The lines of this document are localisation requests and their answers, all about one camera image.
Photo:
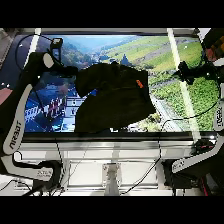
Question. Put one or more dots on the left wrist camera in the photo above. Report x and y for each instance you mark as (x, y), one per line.
(57, 42)

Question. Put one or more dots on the black garment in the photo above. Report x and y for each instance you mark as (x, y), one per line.
(113, 100)

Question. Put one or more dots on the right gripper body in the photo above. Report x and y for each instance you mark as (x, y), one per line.
(186, 73)

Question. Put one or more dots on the heap of clothes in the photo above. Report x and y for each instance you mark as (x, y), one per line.
(213, 43)

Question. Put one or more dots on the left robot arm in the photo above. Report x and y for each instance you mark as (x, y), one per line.
(15, 110)

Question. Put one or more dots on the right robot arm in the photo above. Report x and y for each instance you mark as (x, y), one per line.
(200, 156)

